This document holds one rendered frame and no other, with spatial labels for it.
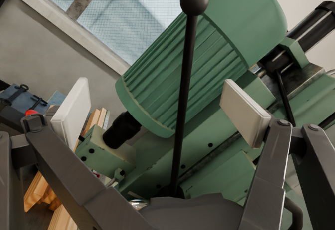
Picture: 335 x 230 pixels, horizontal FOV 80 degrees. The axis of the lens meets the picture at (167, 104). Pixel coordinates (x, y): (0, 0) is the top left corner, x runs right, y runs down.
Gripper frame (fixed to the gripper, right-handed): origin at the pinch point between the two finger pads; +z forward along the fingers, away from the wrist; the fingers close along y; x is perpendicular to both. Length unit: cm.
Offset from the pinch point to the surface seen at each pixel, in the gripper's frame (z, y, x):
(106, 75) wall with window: 161, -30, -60
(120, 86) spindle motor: 20.9, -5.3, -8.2
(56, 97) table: 54, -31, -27
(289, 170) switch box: 9.9, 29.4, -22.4
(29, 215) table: 11.9, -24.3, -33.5
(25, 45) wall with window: 155, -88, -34
